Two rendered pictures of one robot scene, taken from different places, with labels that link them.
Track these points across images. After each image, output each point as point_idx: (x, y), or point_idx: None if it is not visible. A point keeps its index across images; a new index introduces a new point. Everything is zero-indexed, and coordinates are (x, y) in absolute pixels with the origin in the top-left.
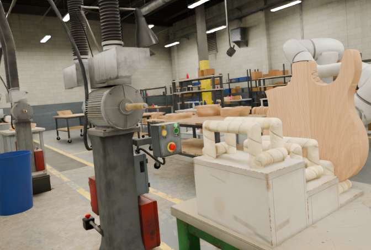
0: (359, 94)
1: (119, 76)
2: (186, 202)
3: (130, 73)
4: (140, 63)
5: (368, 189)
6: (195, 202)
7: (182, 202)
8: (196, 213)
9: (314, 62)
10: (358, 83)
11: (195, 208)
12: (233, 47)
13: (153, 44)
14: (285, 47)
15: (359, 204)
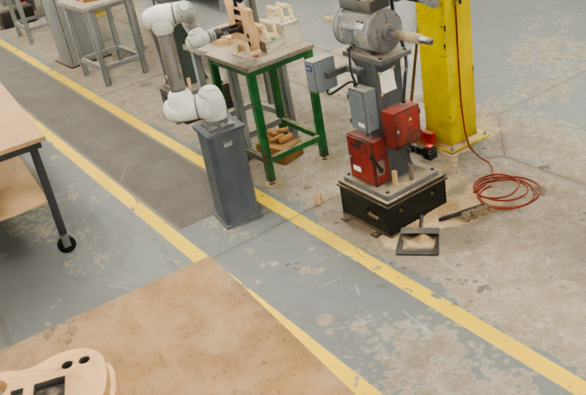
0: (200, 25)
1: None
2: (306, 45)
3: None
4: None
5: (225, 57)
6: (302, 46)
7: (308, 45)
8: (303, 42)
9: None
10: (197, 20)
11: (303, 44)
12: None
13: None
14: (192, 4)
15: None
